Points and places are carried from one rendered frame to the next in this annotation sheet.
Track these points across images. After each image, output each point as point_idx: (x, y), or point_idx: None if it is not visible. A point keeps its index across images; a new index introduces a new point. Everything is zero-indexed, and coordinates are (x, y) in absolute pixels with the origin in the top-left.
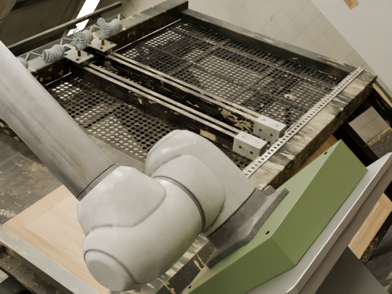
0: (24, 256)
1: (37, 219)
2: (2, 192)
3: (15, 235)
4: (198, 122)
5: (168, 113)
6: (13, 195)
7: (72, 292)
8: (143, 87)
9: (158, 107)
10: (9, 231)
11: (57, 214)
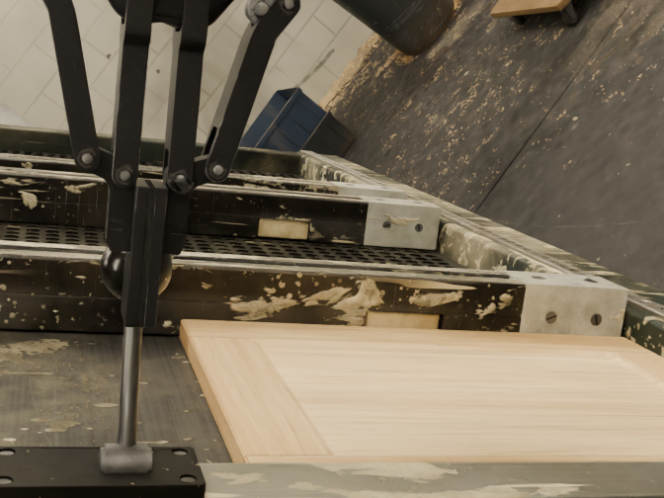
0: (592, 493)
1: (322, 429)
2: (0, 438)
3: (415, 463)
4: (253, 199)
5: None
6: (69, 429)
7: None
8: (13, 167)
9: (106, 196)
10: (370, 463)
11: (345, 400)
